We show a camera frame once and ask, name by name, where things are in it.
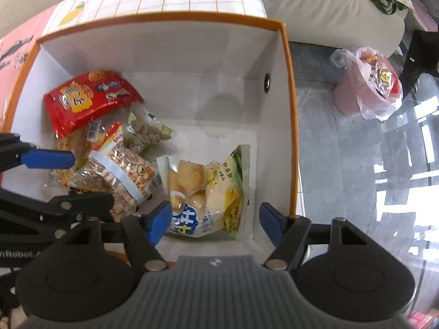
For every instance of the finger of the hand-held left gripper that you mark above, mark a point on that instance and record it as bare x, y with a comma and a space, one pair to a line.
68, 207
48, 159

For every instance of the orange cardboard box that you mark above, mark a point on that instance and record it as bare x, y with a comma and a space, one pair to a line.
223, 58

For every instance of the beige sofa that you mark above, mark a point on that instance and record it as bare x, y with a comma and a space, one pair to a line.
308, 13

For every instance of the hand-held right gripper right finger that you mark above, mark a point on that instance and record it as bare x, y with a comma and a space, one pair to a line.
271, 222

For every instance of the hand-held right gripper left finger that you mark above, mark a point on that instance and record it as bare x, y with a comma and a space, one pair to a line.
158, 222

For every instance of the clear peanut bag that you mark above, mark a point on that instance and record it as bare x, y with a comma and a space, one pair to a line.
130, 168

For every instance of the red box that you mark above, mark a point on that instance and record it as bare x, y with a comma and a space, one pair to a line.
423, 320

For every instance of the white blue bread snack bag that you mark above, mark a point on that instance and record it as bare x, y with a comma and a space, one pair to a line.
205, 192

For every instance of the red snack bag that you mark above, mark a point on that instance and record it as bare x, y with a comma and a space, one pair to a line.
85, 96

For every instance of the clear seed bar packet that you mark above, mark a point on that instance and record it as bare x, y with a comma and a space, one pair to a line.
145, 133
89, 178

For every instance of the pink trash bin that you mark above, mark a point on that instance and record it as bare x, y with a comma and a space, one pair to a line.
353, 96

